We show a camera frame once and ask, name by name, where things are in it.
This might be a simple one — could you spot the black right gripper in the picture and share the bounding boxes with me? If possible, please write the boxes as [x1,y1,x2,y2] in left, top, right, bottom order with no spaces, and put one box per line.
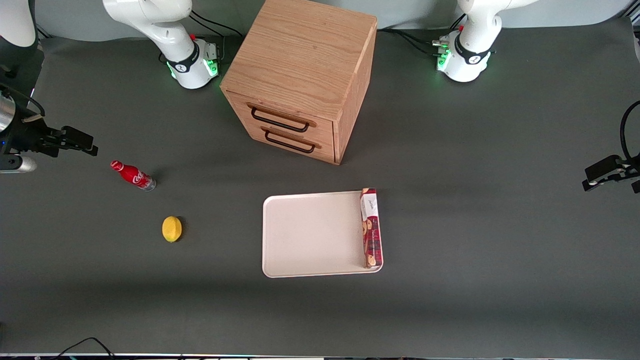
[0,84,99,157]

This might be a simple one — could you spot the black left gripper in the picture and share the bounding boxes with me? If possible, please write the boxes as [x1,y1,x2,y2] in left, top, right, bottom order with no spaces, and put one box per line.
[582,153,640,195]

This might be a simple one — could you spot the red coke bottle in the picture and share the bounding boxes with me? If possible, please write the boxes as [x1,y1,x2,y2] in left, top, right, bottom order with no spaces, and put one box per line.
[110,159,157,193]

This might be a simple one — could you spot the white plastic tray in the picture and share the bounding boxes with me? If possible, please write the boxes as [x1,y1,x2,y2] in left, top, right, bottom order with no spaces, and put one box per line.
[261,189,385,279]

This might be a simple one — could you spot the yellow lemon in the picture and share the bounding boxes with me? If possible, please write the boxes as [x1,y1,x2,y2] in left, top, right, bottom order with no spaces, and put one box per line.
[161,215,184,244]

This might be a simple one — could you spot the wooden drawer cabinet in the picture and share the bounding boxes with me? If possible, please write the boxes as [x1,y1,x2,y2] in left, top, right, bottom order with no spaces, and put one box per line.
[219,0,379,166]

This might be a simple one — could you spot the wooden drawer front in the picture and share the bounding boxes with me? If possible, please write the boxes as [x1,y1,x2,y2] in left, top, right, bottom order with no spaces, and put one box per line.
[226,91,335,144]
[239,124,335,164]

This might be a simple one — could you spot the red cookie box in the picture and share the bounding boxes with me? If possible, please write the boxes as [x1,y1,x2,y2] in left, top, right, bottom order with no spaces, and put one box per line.
[359,187,384,270]

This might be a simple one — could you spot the black looped gripper cable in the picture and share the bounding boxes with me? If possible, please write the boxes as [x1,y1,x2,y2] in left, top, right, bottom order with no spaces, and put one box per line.
[619,100,640,162]

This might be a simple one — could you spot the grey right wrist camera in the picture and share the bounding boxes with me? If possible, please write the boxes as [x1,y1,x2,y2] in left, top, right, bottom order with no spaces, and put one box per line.
[0,155,37,174]

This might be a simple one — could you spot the black right arm base cables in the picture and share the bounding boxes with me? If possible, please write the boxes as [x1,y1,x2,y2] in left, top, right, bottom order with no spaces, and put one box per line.
[189,9,244,63]

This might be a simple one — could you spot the black arm base cables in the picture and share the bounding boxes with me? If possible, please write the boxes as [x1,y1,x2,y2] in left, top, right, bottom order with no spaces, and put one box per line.
[189,9,244,63]
[377,14,467,57]

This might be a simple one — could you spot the black cable at table edge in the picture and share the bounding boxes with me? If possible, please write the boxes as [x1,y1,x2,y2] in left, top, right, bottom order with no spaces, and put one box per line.
[49,336,117,360]

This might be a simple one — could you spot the black metal drawer handle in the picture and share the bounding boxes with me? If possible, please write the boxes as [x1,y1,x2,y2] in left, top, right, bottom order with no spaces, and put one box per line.
[263,130,317,155]
[250,106,311,134]

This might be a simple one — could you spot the black left arm base cables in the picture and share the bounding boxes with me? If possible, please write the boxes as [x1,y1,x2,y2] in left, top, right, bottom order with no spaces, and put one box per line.
[377,14,467,57]

